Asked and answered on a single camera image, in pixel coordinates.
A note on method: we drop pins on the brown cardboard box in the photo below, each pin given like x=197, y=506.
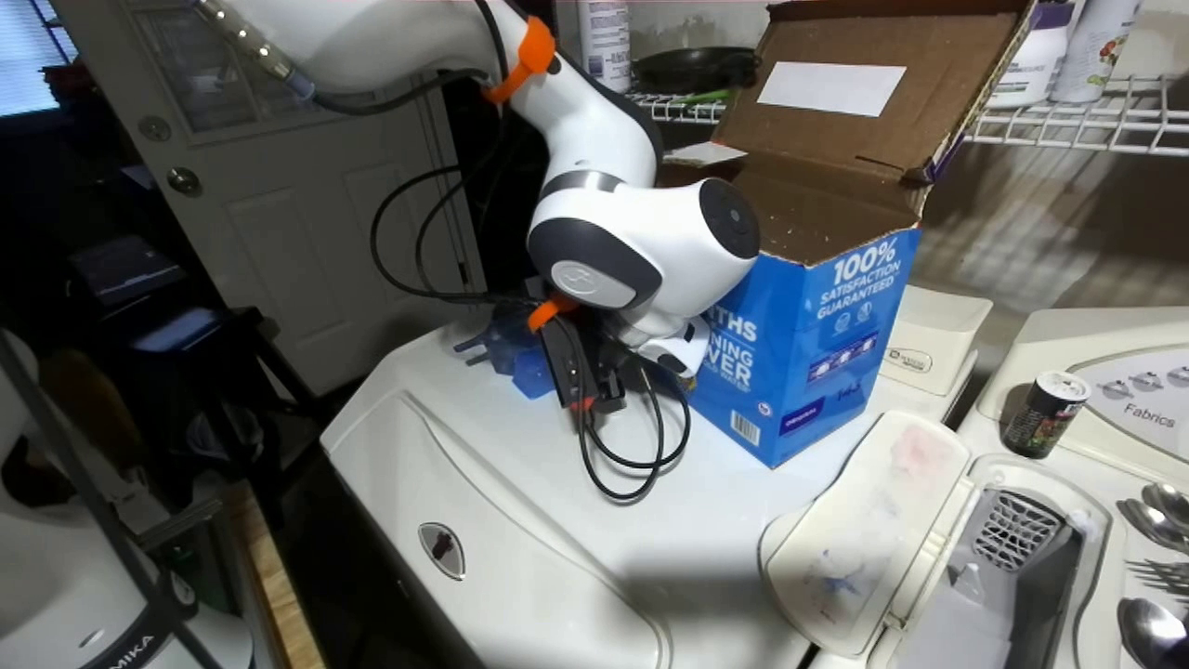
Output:
x=1078, y=125

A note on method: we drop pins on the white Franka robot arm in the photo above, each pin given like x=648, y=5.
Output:
x=645, y=247

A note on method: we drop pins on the white panelled door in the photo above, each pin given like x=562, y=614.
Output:
x=273, y=225

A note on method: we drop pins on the grey lint filter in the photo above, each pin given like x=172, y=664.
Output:
x=1009, y=571

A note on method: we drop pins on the white spray can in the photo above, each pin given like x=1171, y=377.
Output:
x=1097, y=49

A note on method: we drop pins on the dark side table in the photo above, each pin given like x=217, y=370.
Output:
x=172, y=337

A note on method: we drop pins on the black tripod stand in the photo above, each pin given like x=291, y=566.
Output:
x=86, y=469

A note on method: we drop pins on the silver door knob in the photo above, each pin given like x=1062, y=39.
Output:
x=182, y=180

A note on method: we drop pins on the white plastic lint lid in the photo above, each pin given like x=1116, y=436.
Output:
x=873, y=532

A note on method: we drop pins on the tall white bottle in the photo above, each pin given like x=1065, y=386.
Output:
x=606, y=39

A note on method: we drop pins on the white bottle purple cap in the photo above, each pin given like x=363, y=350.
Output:
x=1033, y=57

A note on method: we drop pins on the metal spoon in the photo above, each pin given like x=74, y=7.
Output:
x=1156, y=512
x=1153, y=631

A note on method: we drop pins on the silver deadbolt lock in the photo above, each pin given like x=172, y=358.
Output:
x=155, y=127

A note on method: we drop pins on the small dark jar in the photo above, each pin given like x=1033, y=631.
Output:
x=1040, y=413

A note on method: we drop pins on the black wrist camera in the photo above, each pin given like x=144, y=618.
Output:
x=576, y=372

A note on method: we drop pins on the blue cardboard detergent box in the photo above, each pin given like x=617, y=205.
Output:
x=804, y=337

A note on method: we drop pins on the black frying pan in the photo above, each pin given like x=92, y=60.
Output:
x=699, y=66

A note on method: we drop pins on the metal fork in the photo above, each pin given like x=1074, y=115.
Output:
x=1161, y=577

